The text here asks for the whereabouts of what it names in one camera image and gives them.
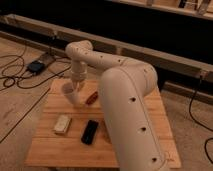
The black rectangular remote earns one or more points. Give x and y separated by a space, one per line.
89 132

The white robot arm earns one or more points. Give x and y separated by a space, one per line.
122 87

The long wooden beam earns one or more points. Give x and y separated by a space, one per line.
160 59

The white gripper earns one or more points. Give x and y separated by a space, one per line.
78 74

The small red brown object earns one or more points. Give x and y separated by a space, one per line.
92 98

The wooden table board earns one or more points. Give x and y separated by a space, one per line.
51 150

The black power adapter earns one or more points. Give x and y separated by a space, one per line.
35 67

